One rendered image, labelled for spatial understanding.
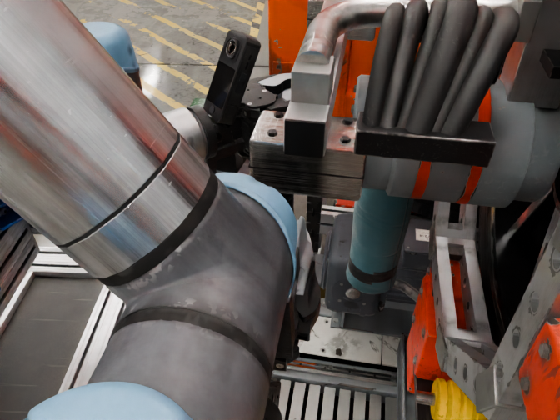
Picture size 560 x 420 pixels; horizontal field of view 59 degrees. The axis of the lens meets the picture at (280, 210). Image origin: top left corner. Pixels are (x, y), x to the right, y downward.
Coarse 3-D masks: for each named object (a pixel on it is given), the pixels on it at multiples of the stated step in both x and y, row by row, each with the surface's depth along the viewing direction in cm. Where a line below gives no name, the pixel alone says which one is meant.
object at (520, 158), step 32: (512, 128) 49; (544, 128) 49; (384, 160) 52; (512, 160) 49; (544, 160) 50; (416, 192) 54; (448, 192) 53; (480, 192) 52; (512, 192) 51; (544, 192) 52
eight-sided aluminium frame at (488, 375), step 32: (448, 224) 79; (448, 256) 74; (544, 256) 35; (448, 288) 69; (480, 288) 69; (544, 288) 34; (448, 320) 65; (480, 320) 65; (512, 320) 39; (544, 320) 34; (448, 352) 60; (480, 352) 60; (512, 352) 39; (480, 384) 45; (512, 384) 39; (512, 416) 42
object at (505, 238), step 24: (552, 192) 61; (504, 216) 77; (528, 216) 68; (552, 216) 60; (504, 240) 75; (528, 240) 75; (504, 264) 73; (528, 264) 73; (504, 288) 70; (504, 312) 67
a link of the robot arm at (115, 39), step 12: (84, 24) 52; (96, 24) 52; (108, 24) 52; (96, 36) 49; (108, 36) 50; (120, 36) 50; (108, 48) 49; (120, 48) 50; (132, 48) 53; (120, 60) 51; (132, 60) 53; (132, 72) 53
